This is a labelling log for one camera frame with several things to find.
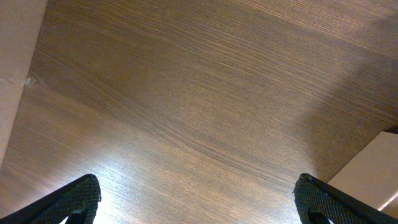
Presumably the brown cardboard box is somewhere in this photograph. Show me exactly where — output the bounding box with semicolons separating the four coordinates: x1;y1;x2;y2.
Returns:
0;0;398;218

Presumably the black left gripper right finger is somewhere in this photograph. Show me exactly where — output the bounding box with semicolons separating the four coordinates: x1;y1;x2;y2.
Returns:
294;173;397;224

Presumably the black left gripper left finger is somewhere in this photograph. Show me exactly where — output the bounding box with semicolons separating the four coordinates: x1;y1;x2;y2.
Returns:
1;174;101;224

